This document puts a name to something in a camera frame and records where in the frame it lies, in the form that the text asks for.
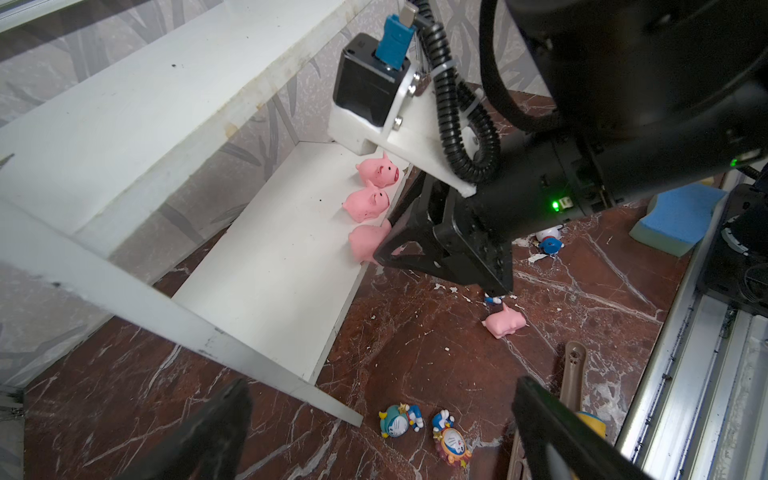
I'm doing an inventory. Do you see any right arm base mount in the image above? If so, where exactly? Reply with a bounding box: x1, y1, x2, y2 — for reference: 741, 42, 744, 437
698, 184, 767, 316

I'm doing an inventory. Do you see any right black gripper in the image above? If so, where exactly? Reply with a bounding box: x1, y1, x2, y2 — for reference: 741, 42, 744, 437
374, 129, 606, 296

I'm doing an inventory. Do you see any aluminium front rail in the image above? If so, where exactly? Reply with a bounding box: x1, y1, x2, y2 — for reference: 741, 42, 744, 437
614, 167, 768, 480

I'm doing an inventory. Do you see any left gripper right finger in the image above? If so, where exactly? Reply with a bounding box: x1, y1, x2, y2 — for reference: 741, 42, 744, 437
512, 377, 648, 479

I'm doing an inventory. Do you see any brown slotted spatula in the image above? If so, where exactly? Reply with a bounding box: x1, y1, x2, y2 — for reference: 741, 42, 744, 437
506, 341, 588, 480

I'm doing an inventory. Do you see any pink pig toy pair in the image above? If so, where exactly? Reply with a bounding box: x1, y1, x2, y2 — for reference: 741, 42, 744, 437
481, 303, 527, 339
348, 220, 392, 263

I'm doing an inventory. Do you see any white two-tier shelf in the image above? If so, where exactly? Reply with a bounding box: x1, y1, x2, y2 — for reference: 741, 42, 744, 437
1, 1, 401, 425

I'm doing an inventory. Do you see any white blue small figurine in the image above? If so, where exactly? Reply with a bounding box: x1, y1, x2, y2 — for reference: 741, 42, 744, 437
528, 225, 563, 264

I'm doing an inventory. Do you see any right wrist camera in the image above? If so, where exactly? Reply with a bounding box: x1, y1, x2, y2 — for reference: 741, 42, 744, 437
328, 4, 476, 197

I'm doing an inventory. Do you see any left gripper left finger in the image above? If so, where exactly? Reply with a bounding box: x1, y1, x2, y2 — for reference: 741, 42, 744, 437
118, 379, 253, 479

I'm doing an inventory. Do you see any blue figurine left upper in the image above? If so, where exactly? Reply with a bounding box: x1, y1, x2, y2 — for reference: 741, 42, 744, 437
378, 403, 425, 438

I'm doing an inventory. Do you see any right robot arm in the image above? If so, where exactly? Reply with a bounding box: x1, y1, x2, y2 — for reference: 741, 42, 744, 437
374, 1, 767, 296

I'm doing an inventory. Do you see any blue sponge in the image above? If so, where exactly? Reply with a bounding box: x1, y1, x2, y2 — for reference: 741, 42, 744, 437
630, 183, 726, 257

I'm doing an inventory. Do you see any small figurine left lower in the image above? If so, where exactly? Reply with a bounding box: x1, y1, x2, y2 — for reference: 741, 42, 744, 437
432, 409, 472, 468

